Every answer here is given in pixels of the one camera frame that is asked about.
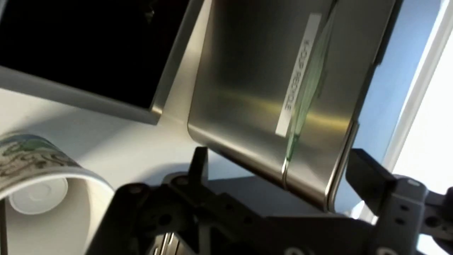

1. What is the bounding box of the steel framed counter trash chute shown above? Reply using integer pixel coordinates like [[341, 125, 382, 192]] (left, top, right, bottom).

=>
[[0, 0, 209, 128]]

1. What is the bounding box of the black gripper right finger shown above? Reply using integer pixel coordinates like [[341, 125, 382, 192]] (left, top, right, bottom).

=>
[[345, 148, 429, 255]]

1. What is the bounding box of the silver steel bin body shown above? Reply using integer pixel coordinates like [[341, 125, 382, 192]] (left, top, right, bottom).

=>
[[185, 0, 402, 213]]

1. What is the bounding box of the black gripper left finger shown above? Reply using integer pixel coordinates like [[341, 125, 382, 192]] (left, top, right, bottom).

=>
[[160, 146, 229, 216]]

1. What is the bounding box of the patterned paper cup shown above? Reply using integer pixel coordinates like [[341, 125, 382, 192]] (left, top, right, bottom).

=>
[[0, 134, 117, 255]]

